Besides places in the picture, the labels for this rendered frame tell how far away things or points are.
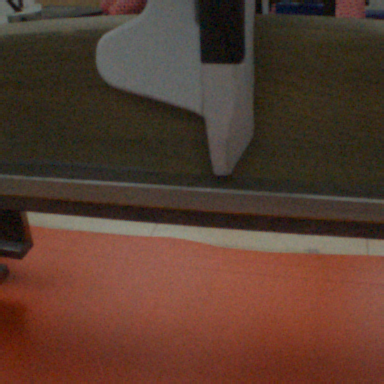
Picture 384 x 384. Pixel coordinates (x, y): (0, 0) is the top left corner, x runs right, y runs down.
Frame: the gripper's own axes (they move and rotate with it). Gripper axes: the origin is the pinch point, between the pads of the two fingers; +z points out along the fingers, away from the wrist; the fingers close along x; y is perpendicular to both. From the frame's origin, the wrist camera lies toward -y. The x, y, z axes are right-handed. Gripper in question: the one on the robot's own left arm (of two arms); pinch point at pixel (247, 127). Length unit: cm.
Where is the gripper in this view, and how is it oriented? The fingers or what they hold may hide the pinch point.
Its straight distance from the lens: 22.7
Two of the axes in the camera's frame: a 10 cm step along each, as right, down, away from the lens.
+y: -9.7, -0.8, 2.4
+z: 0.4, 8.8, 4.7
